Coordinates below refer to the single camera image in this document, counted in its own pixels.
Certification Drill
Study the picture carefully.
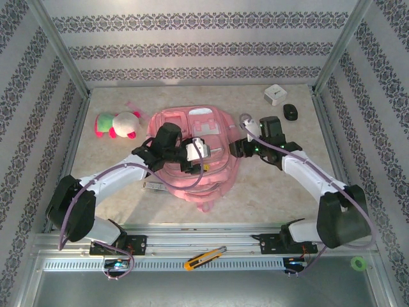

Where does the small circuit board green light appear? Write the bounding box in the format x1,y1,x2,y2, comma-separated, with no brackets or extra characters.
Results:
284,257,308,269
104,259,130,270

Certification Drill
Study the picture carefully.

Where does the white green pink plush toy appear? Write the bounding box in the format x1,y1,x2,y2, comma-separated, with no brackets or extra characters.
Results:
94,111,143,140

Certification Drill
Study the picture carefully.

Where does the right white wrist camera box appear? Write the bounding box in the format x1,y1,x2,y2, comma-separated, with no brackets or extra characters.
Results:
242,118,262,138

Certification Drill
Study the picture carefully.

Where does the white square alarm clock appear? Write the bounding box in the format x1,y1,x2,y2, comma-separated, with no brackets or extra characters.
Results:
263,84,288,107

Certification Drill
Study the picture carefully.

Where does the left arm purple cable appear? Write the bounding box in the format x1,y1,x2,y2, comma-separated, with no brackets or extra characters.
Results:
57,145,205,282

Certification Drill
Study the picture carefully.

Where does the aluminium corner post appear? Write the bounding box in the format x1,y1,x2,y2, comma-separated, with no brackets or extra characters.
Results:
313,0,373,93
27,0,92,97

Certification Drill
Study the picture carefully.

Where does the slotted grey cable duct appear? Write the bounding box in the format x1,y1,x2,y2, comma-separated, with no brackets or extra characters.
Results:
43,257,285,272

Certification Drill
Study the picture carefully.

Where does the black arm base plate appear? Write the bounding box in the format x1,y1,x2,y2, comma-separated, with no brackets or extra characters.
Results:
252,233,318,256
89,235,148,256

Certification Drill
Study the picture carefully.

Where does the yellow black utility knife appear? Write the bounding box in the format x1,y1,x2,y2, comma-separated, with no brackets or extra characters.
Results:
183,246,228,272

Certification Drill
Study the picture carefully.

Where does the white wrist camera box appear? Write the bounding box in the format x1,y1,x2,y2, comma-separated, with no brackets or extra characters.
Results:
242,118,262,138
184,137,212,161

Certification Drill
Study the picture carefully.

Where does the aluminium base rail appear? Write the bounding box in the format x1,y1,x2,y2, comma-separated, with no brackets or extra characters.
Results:
31,223,378,256

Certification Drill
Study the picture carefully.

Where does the black computer mouse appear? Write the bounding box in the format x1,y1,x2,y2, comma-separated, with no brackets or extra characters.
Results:
282,104,300,122

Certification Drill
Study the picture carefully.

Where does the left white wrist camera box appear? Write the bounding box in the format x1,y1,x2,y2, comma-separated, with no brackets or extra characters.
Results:
184,137,212,161

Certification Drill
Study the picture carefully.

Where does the aluminium side rail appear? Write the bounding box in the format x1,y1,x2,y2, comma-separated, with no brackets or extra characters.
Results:
44,91,92,233
311,91,365,230

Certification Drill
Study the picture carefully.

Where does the silver rectangular bar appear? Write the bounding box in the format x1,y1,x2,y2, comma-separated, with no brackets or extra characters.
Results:
142,180,170,194

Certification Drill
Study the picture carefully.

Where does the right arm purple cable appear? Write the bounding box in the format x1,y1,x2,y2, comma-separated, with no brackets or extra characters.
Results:
238,113,376,279

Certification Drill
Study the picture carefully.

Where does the green tape roll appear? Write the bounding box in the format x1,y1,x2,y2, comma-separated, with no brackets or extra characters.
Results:
350,256,367,272

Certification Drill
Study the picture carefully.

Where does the pink school backpack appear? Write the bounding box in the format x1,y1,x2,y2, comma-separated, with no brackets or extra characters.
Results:
125,101,241,214

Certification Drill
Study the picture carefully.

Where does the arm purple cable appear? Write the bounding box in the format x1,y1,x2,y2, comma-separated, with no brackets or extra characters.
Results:
238,113,376,279
57,145,205,282

